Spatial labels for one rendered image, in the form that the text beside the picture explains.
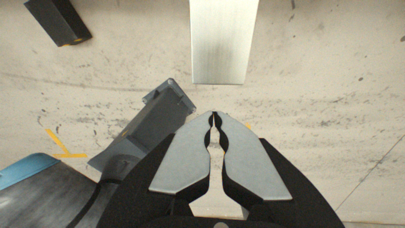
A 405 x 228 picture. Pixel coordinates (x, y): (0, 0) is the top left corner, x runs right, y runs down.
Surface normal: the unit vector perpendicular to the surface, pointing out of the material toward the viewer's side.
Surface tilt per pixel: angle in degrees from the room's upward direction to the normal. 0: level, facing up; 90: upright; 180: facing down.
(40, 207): 72
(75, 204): 80
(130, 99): 0
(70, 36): 0
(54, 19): 0
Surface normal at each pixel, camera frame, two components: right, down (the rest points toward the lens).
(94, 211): 0.84, -0.37
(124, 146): -0.06, 0.52
